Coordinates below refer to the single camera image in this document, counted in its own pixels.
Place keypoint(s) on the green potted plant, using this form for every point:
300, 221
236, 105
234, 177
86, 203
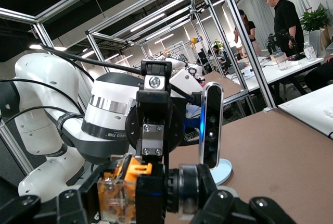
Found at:
314, 18

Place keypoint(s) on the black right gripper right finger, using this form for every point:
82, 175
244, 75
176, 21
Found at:
234, 208

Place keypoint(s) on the clear plastic bottle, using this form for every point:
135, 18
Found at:
310, 52

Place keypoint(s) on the seated person in background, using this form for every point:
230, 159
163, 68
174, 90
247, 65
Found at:
216, 49

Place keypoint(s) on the person in dark clothes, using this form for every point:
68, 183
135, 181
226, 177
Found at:
320, 78

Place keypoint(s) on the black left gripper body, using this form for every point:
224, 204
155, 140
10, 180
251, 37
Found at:
174, 130

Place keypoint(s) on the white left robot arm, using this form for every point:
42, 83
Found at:
44, 78

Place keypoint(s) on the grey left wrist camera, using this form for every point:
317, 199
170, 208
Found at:
212, 130

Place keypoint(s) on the small black desk robot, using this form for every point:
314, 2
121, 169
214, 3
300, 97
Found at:
271, 43

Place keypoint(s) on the yellow balloon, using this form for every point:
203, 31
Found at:
194, 40

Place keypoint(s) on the man in black shirt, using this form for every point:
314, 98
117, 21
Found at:
284, 18

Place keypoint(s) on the white office desk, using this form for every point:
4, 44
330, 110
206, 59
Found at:
268, 75
307, 109

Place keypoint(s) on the light blue round plate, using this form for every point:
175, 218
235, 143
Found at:
223, 172

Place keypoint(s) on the orange and black push-button switch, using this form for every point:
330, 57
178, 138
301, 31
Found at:
117, 182

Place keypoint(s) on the aluminium cell frame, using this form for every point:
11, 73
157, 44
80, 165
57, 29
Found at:
244, 39

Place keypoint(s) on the woman in black top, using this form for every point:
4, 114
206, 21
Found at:
251, 30

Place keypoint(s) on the clear plastic jar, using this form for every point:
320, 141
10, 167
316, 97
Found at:
281, 62

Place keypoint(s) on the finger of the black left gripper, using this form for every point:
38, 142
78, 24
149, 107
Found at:
153, 104

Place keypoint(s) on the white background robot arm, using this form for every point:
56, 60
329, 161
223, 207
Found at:
178, 63

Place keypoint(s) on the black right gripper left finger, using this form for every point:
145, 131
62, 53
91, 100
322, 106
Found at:
65, 208

